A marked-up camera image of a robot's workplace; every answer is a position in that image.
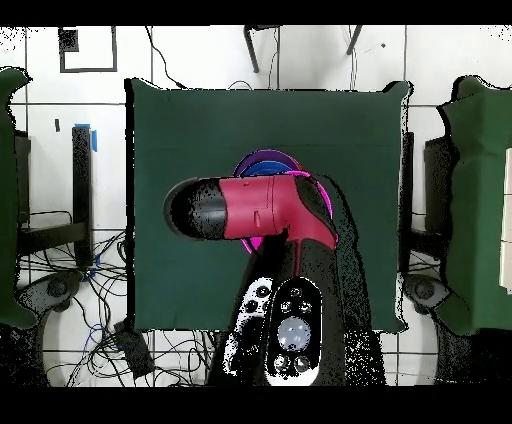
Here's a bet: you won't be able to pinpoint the large pink bowl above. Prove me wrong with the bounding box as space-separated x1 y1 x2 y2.
239 169 334 254

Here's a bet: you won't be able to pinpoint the purple bowl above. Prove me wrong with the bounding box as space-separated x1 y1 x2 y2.
232 149 303 178

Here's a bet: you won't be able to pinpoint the dark green table cloth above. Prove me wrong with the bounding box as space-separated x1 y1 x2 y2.
125 77 413 334

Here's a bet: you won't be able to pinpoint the black metal leg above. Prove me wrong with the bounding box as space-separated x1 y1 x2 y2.
243 25 283 74
345 25 364 56

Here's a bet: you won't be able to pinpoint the black stand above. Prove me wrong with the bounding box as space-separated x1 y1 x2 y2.
17 124 97 267
401 131 457 261

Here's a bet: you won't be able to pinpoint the black office chair base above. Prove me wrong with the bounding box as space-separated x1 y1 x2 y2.
17 271 83 317
403 273 453 315

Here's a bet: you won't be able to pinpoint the black power adapter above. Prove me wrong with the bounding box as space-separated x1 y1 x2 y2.
113 321 155 379

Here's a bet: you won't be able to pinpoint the green covered side table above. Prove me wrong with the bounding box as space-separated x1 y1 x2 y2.
437 75 512 336
0 66 39 329

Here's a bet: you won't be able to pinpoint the white boxes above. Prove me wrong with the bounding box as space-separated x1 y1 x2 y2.
498 147 512 295

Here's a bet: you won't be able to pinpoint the tangle of cables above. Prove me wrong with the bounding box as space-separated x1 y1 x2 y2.
19 229 217 387

